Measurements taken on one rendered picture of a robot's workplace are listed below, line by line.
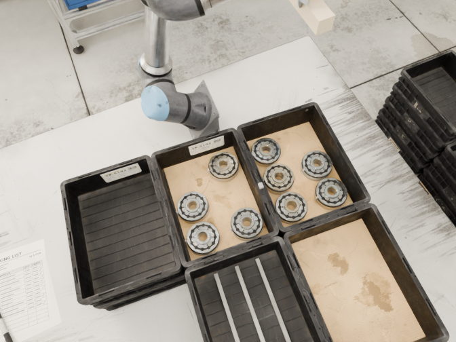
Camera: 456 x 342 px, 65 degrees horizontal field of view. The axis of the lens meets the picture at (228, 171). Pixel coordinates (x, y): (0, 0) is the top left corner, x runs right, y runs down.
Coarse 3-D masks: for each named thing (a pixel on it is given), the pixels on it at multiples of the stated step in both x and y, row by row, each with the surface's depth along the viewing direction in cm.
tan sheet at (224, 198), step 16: (192, 160) 128; (208, 160) 128; (176, 176) 126; (192, 176) 125; (208, 176) 125; (240, 176) 125; (176, 192) 123; (208, 192) 122; (224, 192) 122; (240, 192) 122; (176, 208) 120; (192, 208) 120; (224, 208) 120; (256, 208) 119; (192, 224) 118; (224, 224) 117; (224, 240) 115; (240, 240) 115; (192, 256) 113
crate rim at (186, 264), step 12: (216, 132) 121; (228, 132) 121; (180, 144) 120; (192, 144) 120; (240, 144) 119; (156, 168) 116; (252, 168) 115; (168, 204) 110; (264, 204) 109; (168, 216) 109; (276, 228) 106; (252, 240) 105; (180, 252) 104; (216, 252) 103; (228, 252) 103; (192, 264) 102
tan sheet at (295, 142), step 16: (288, 128) 132; (304, 128) 132; (288, 144) 129; (304, 144) 129; (320, 144) 129; (288, 160) 127; (304, 176) 124; (336, 176) 123; (304, 192) 121; (320, 208) 118
